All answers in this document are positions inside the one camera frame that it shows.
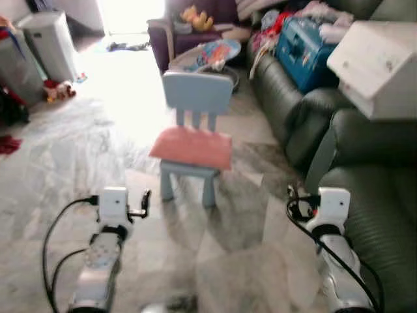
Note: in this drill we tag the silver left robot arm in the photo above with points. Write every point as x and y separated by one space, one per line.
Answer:
98 261

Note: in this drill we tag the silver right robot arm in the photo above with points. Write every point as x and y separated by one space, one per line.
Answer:
342 293

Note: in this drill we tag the dark green leather sofa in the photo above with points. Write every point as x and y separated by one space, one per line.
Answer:
371 215

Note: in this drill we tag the soft dotted pillow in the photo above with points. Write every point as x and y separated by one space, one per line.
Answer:
192 147

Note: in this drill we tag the grey robot foot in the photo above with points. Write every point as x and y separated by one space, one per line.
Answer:
169 305

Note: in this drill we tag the light blue child chair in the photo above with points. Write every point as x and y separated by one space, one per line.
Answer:
195 91

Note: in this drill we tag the small colourful toy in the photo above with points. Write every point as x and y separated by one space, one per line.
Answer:
81 77

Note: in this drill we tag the brown plush toy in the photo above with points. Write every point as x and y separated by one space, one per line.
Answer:
58 91

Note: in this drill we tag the red cloth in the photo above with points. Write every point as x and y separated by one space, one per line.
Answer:
8 145

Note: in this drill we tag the blue plastic case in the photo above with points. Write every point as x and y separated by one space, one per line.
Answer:
303 52

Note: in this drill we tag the white wooden box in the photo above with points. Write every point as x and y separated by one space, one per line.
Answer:
378 65

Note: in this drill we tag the purple armchair with cream trim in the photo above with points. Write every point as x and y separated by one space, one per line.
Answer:
169 42

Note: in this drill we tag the baby bouncer with lion print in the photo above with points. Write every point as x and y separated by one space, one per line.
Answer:
215 53

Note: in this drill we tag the folded grey cloth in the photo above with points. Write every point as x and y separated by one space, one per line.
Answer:
183 27

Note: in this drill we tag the grey plastic bin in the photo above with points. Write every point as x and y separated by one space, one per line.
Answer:
19 68

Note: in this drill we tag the white air purifier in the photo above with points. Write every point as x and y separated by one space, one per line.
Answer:
49 45

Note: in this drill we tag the yellow bear plush toy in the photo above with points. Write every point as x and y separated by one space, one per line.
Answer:
197 19

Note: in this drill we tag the pile of colourful clothes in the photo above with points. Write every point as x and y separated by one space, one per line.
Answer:
319 12

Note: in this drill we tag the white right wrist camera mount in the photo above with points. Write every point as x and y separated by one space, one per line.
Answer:
334 205

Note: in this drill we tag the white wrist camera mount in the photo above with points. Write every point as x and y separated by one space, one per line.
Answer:
113 203
334 205

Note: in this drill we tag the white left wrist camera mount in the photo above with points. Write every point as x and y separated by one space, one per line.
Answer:
113 203

